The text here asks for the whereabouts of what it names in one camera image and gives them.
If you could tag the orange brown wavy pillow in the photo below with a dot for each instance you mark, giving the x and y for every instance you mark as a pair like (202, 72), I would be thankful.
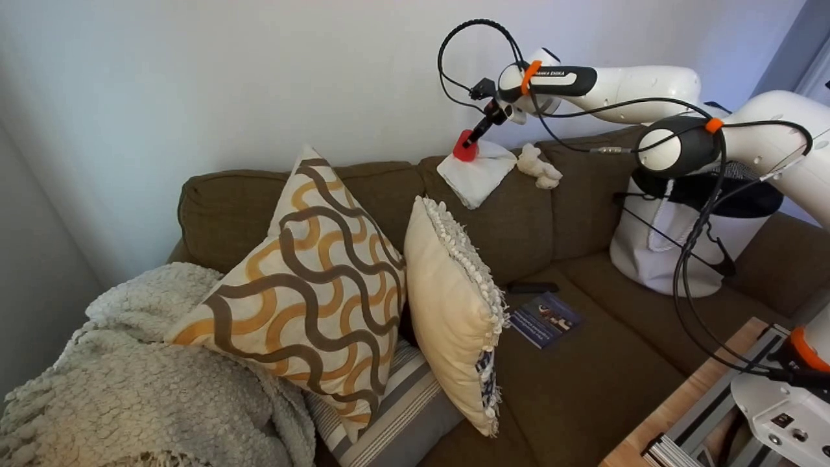
(316, 302)

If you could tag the brown fabric couch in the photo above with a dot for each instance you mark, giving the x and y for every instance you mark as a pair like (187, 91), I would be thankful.
(576, 399)

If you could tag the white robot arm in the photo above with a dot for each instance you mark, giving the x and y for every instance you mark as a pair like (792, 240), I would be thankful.
(781, 136)

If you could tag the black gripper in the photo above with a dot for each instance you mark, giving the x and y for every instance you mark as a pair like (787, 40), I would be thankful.
(496, 110)

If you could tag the red plastic cup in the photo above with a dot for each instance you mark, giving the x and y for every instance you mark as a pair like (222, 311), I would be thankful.
(466, 148)

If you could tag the black mesh laundry hamper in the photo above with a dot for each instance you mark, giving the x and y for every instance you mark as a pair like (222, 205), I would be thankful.
(684, 236)

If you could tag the blue white patterned pillow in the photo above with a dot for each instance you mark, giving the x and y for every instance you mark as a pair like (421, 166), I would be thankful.
(458, 311)

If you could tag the aluminium frame robot mount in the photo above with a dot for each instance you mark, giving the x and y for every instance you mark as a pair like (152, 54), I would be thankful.
(748, 418)

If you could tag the striped grey pillow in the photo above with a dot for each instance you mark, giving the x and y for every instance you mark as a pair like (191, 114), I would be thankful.
(390, 415)

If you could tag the white cloth on couch top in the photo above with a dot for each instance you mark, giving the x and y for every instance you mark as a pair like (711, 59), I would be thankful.
(475, 179)

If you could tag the purple booklet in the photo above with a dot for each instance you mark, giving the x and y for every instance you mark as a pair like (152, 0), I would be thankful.
(543, 316)

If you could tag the black remote control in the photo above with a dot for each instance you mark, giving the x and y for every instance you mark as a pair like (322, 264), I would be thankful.
(532, 285)

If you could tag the grey knit blanket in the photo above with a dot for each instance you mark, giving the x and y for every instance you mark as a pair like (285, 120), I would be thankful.
(123, 395)

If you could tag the white plush toy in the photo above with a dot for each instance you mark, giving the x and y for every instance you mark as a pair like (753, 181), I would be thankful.
(532, 165)

